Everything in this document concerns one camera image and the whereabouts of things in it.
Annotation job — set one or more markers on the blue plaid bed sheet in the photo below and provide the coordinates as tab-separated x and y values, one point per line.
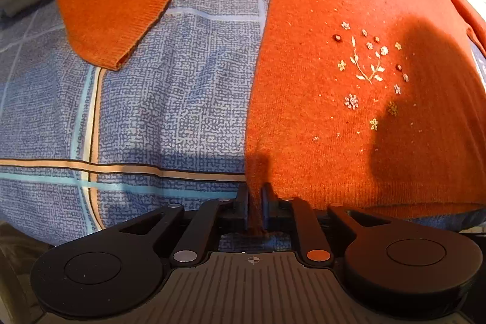
152	100

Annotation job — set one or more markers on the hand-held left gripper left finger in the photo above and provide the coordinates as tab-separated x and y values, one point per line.
243	206

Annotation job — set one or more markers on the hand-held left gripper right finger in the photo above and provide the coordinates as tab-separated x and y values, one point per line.
267	206

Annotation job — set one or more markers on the orange embroidered knit sweater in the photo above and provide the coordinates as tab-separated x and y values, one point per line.
322	100

